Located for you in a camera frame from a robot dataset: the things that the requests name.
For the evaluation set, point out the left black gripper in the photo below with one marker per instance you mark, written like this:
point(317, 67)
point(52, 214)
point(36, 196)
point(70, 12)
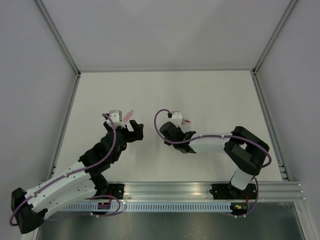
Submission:
point(137, 135)

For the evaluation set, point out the pink highlighter pen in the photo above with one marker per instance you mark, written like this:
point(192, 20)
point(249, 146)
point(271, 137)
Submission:
point(127, 117)

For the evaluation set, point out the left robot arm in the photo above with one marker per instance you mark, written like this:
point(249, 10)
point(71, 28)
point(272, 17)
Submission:
point(82, 180)

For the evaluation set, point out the aluminium frame post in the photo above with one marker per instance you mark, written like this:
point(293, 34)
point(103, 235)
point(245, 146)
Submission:
point(56, 35)
point(279, 26)

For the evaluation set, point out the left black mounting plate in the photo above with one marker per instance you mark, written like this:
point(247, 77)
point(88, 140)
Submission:
point(116, 190)

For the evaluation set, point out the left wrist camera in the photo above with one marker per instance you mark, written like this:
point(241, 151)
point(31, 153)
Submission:
point(115, 119)

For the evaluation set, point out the left aluminium frame post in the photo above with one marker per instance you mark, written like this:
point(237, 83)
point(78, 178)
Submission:
point(56, 35)

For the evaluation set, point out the black mounting plate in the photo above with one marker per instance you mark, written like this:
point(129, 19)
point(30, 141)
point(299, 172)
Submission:
point(225, 191)
point(116, 190)

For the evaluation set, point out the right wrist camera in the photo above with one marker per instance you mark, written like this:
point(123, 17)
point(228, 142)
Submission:
point(176, 118)

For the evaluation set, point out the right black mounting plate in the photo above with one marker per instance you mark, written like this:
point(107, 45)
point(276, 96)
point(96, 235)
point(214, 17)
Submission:
point(225, 191)

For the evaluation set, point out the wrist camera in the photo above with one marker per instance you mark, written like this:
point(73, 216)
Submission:
point(115, 119)
point(176, 118)

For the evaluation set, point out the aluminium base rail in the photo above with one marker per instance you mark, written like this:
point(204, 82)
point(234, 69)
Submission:
point(275, 191)

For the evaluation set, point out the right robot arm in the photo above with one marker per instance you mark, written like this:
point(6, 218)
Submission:
point(248, 152)

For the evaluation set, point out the right aluminium frame post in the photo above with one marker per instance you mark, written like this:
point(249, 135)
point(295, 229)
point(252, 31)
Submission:
point(279, 26)

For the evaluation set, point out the white slotted cable duct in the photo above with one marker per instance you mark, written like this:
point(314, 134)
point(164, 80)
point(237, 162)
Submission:
point(223, 207)

